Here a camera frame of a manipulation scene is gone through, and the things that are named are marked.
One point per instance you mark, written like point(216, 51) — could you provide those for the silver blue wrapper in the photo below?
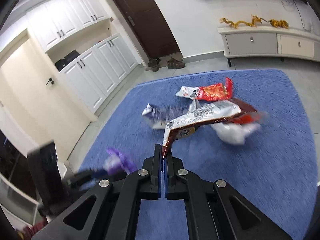
point(160, 115)

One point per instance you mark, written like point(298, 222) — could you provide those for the white upper wall cabinet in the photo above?
point(62, 17)

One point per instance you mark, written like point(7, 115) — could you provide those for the coiled golden dragon figurine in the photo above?
point(279, 24)

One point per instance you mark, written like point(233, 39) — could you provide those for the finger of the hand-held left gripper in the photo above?
point(100, 174)

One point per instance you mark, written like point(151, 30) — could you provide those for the cream door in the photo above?
point(32, 97)

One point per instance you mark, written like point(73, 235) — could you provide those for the brown entrance door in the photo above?
point(145, 17)

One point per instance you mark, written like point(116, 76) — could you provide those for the silver printed snack bag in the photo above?
point(200, 115)

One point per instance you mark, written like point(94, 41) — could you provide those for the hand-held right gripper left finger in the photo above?
point(155, 182)

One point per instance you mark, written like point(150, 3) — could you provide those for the white low shelf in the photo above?
point(17, 200)

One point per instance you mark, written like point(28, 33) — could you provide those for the pair of brown shoes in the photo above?
point(163, 60)

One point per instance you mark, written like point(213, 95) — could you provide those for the white grey television stand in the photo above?
point(252, 43)

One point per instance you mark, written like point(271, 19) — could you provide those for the black bag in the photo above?
point(67, 60)

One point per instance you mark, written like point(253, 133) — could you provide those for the red orange wrapper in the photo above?
point(250, 118)

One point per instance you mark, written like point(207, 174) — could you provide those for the long golden dragon figurine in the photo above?
point(236, 23)

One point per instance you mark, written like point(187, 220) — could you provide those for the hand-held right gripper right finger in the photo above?
point(172, 185)

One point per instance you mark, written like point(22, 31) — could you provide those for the dark red snack bag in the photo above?
point(246, 106)

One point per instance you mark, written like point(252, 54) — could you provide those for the purple wrapper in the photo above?
point(120, 162)

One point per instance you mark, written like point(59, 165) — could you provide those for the white lower cabinet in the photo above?
point(100, 72)

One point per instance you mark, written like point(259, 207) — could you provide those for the red snack packet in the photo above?
point(215, 91)

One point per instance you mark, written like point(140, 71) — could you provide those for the blue rug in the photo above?
point(112, 135)

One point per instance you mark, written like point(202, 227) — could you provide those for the upright golden dragon figurine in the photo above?
point(256, 20)

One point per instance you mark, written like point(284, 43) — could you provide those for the white plastic bag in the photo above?
point(232, 133)

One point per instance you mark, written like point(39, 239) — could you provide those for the brown shoe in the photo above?
point(176, 64)
point(153, 61)
point(155, 68)

